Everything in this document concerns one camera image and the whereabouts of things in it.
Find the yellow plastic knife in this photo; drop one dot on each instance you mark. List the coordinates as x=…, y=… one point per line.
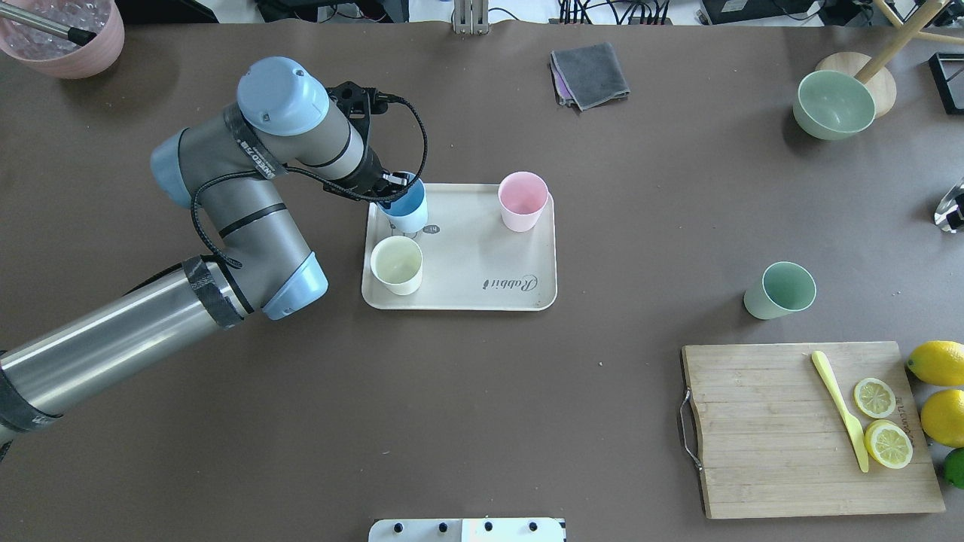
x=853, y=427

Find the cream cup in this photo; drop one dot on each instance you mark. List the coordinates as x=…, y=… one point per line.
x=397, y=262

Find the pink cup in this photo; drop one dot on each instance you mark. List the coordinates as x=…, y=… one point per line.
x=522, y=198

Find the metal tube in bowl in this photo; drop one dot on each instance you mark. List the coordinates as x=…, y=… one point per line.
x=78, y=36

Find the green bowl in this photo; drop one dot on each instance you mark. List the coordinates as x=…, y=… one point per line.
x=831, y=105

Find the wooden cup tree stand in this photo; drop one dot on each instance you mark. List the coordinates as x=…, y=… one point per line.
x=868, y=65

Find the whole lemon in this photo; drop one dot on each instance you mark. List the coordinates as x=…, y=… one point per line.
x=937, y=362
x=941, y=418

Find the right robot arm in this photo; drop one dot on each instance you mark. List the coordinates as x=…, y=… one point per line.
x=948, y=215

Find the wooden cutting board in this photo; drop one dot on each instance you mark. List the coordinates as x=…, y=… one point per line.
x=769, y=442

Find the pink bowl with ice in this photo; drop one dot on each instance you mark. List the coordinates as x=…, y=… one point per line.
x=60, y=58

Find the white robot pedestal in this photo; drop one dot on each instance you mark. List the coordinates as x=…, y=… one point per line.
x=470, y=529

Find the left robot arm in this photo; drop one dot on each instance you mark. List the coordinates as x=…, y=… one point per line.
x=283, y=121

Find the green lime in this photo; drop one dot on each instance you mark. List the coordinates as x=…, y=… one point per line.
x=953, y=468

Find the green cup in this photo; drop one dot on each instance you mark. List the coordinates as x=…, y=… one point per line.
x=784, y=288

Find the aluminium frame post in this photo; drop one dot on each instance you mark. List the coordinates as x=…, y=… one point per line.
x=471, y=17

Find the grey folded cloth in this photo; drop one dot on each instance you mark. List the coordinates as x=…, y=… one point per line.
x=588, y=76

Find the cream rabbit tray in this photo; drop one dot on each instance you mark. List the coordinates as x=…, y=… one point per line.
x=471, y=261

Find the blue cup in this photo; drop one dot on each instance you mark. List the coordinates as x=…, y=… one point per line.
x=409, y=213

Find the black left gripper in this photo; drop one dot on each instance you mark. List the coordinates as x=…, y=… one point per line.
x=370, y=174

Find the lemon slice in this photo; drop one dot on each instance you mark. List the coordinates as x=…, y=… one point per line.
x=874, y=398
x=888, y=444

